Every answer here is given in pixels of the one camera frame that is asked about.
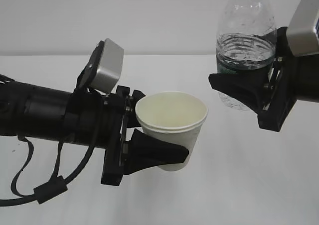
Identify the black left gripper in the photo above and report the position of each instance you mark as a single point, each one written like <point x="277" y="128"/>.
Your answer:
<point x="142" y="151"/>

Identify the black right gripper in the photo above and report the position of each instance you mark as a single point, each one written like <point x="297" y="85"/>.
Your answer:
<point x="247" y="86"/>

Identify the white paper cup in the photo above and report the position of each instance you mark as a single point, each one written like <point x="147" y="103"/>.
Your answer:
<point x="173" y="116"/>

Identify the clear plastic water bottle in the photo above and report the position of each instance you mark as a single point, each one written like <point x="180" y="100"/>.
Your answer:
<point x="246" y="38"/>

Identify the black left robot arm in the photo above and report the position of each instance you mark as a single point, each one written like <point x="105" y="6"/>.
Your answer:
<point x="86" y="117"/>

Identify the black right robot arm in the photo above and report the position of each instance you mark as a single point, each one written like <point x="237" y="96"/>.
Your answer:
<point x="306" y="79"/>

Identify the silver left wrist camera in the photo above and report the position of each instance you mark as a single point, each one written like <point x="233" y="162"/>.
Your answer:
<point x="104" y="67"/>

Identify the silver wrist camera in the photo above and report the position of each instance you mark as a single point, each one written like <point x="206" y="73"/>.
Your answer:
<point x="303" y="30"/>
<point x="104" y="67"/>

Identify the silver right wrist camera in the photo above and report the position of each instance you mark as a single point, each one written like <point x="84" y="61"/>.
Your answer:
<point x="303" y="30"/>

